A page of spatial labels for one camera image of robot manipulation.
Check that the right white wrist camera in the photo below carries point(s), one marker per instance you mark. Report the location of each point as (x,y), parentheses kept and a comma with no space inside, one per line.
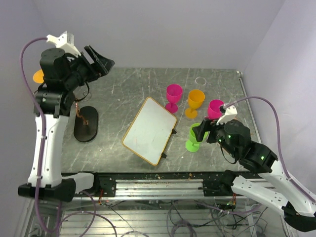
(228,114)

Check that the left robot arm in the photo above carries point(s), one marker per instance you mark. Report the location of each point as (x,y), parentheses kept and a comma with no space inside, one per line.
(63,72)

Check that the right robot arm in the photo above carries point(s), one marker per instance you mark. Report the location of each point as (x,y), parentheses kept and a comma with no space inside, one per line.
(290,202)

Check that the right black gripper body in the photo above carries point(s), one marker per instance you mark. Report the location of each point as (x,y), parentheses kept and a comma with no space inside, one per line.
(217,133)

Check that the black wine glass rack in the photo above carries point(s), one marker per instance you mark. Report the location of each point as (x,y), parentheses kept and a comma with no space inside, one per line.
(86,121)

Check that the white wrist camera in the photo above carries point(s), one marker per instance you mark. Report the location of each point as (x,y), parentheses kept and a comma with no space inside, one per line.
(66,42)
(228,114)

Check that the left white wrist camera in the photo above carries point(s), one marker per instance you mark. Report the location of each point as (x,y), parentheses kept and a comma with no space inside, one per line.
(66,42)

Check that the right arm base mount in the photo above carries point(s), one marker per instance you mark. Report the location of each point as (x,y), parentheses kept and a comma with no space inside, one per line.
(219,186)

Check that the clear wine glass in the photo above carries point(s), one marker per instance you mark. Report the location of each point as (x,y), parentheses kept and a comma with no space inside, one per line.
(201,83)

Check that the orange framed whiteboard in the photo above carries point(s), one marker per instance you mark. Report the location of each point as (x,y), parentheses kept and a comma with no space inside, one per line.
(150,131)

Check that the pink wine glass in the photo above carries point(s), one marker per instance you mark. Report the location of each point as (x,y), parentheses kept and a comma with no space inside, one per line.
(213,110)
(173,95)

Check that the orange wine glass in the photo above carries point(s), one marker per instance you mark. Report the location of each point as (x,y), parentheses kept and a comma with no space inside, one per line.
(38,77)
(196,98)

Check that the green wine glass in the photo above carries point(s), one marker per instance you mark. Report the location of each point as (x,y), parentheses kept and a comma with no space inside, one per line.
(191,144)

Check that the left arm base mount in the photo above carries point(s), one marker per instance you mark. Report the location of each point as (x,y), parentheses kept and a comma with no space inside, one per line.
(102,185)

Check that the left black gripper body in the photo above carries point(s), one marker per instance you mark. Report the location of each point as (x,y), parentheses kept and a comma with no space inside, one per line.
(83,70)

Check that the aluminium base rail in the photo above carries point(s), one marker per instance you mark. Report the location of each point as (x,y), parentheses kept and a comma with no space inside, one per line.
(160,190)

